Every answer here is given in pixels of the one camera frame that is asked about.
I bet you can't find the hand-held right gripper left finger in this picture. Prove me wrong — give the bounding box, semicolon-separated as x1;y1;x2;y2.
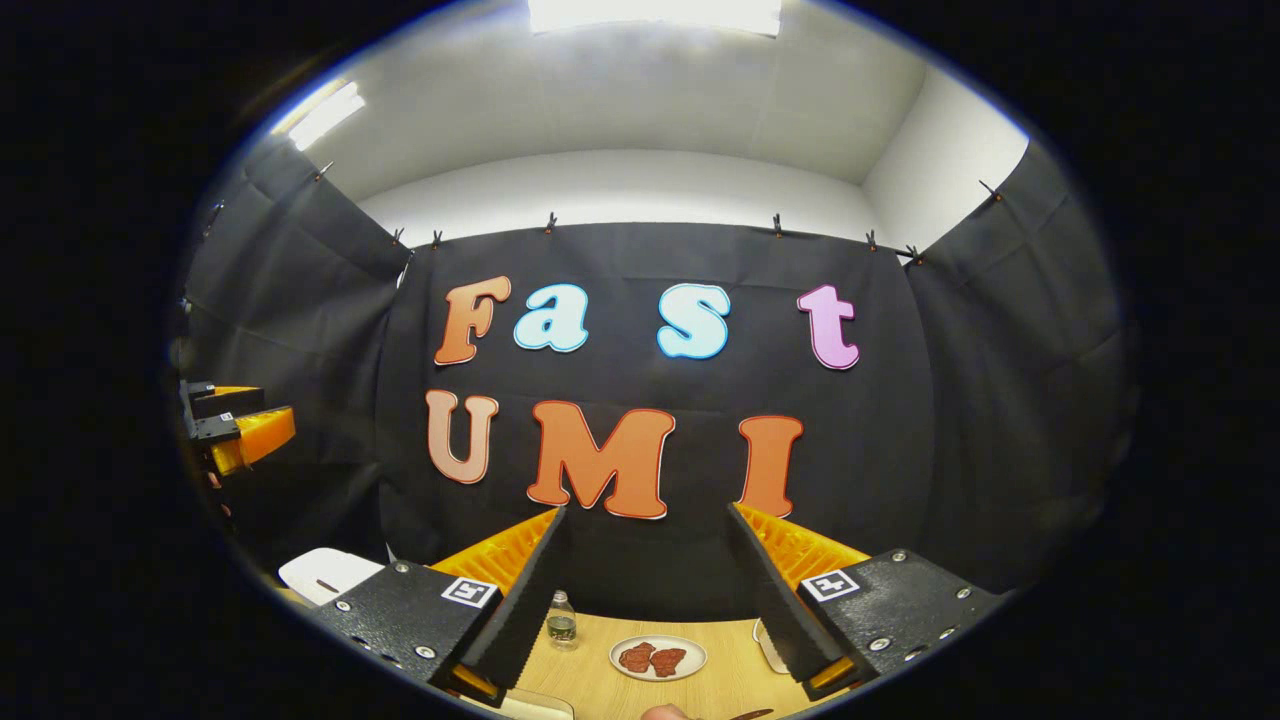
312;505;569;701

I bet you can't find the white rice cooker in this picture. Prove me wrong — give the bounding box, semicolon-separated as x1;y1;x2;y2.
278;547;387;609

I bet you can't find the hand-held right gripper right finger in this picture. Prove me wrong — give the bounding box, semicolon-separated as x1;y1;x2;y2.
727;502;1006;701

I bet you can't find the white round plate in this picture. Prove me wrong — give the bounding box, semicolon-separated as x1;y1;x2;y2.
609;634;708;683

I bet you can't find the white toaster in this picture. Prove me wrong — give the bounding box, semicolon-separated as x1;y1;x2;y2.
752;618;793;676

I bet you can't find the ceiling light panel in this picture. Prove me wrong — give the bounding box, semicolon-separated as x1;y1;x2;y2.
272;80;367;153
527;0;783;39

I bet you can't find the clear plastic water bottle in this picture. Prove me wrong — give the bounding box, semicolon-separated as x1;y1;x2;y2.
547;590;578;652

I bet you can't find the black backdrop cloth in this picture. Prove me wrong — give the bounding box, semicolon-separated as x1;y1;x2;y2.
175;135;1131;621

